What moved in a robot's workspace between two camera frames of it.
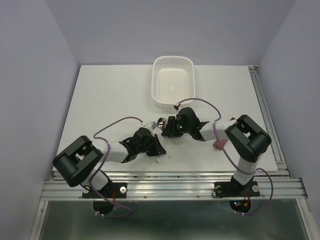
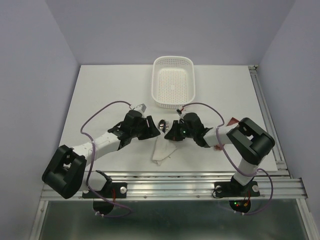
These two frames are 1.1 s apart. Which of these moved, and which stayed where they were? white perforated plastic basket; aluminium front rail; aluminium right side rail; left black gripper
Moved: left black gripper
Stayed: aluminium front rail; aluminium right side rail; white perforated plastic basket
